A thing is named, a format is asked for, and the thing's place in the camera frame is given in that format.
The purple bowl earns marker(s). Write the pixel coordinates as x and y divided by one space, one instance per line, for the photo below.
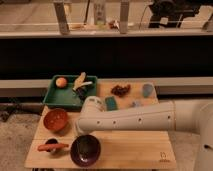
85 150

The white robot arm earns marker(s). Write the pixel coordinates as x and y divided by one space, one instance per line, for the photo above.
194 116

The orange bowl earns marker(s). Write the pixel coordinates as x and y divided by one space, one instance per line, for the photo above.
55 120

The brown crumpled object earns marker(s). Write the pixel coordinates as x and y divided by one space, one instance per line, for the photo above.
120 91

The green sponge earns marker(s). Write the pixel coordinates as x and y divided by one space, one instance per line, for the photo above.
111 103

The dark toy eggplant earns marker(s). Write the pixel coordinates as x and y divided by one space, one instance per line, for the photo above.
82 93

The toy corn cob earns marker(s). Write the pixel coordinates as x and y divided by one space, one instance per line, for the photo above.
80 81

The small grey-blue object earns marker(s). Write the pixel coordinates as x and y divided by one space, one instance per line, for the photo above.
136 104

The blue cup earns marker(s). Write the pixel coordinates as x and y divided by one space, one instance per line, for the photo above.
147 90

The green plastic tray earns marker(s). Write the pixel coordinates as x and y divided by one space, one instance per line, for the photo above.
66 97

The orange ball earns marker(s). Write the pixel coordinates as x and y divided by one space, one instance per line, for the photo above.
61 82

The small dark cup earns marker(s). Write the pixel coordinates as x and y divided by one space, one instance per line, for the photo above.
51 141

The orange toy carrot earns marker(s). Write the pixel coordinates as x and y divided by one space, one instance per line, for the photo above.
46 147

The black camera tripod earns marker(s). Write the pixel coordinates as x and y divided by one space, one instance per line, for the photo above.
171 13

